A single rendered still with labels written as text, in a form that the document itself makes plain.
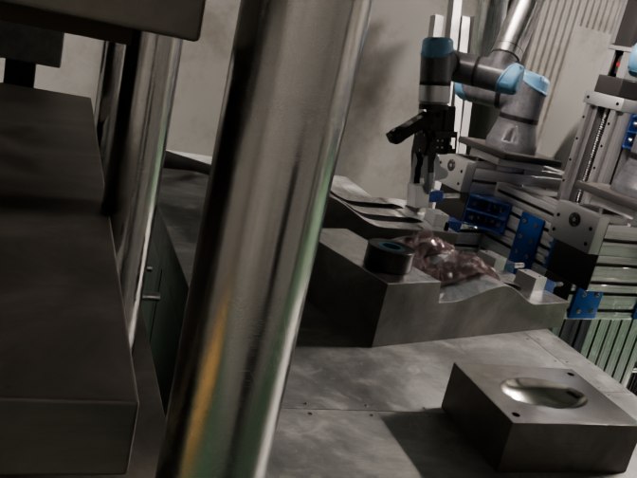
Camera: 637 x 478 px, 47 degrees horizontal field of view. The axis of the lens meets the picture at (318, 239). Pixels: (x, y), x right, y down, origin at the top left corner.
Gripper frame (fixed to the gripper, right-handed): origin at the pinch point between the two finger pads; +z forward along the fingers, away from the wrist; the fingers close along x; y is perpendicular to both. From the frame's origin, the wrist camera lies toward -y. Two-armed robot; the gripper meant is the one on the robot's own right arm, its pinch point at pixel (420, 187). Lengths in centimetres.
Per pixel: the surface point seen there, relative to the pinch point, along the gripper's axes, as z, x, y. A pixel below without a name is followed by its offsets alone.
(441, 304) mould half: 12, -56, -23
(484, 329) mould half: 19, -51, -11
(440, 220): 5.8, -13.2, -1.0
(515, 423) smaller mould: 16, -92, -32
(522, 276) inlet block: 13.2, -37.4, 5.4
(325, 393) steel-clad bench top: 18, -73, -49
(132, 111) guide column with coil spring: -19, -87, -75
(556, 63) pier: -44, 206, 185
